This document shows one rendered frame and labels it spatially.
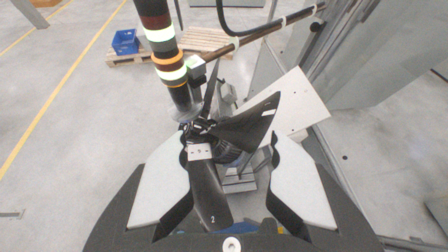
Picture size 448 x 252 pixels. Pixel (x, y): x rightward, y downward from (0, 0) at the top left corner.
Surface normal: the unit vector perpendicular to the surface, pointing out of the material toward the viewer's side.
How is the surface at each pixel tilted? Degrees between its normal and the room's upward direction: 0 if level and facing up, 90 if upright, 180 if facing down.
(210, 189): 7
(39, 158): 0
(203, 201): 13
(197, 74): 90
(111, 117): 0
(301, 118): 50
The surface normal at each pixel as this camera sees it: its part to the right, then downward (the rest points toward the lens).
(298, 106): -0.73, -0.26
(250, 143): -0.55, -0.63
